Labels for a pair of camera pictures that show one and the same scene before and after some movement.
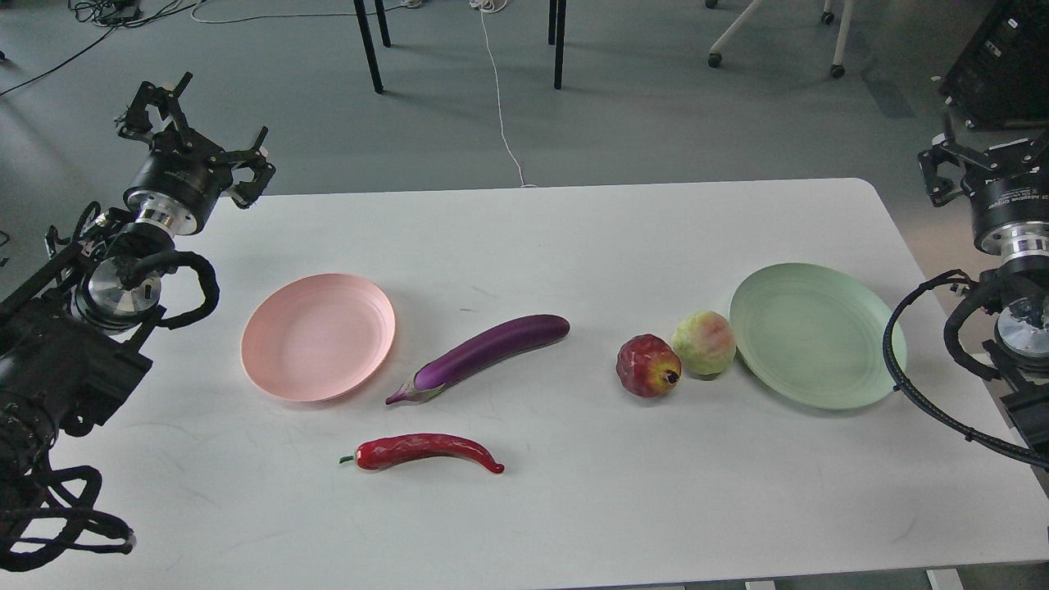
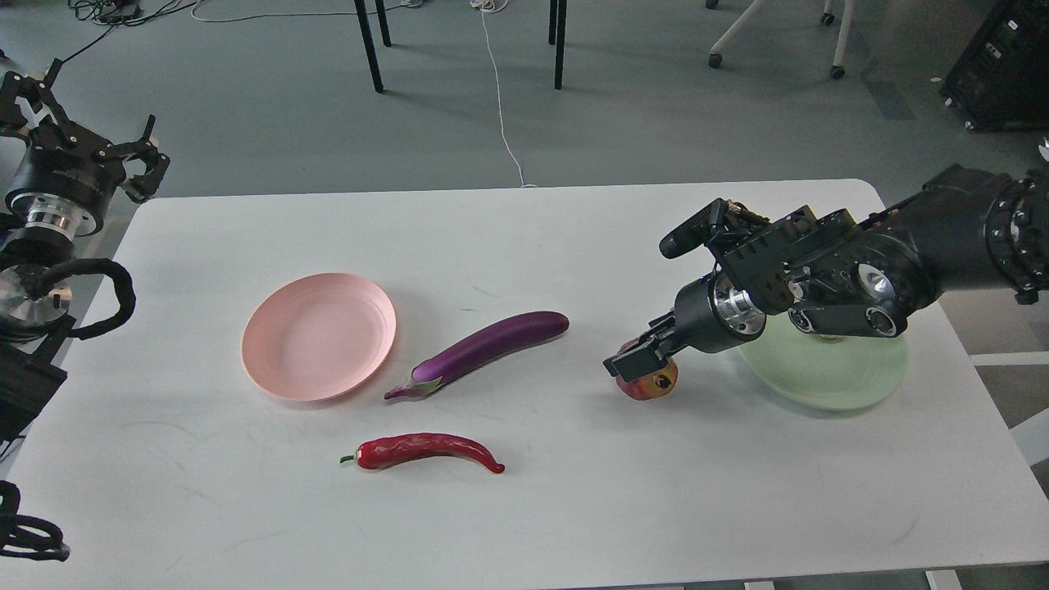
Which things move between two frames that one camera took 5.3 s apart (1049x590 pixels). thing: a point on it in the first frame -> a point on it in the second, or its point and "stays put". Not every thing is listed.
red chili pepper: x=384 y=450 stays put
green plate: x=817 y=334 stays put
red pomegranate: x=647 y=366 stays put
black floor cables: x=115 y=14 stays put
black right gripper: x=1010 y=194 -> x=710 y=315
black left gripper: x=178 y=183 -> x=74 y=174
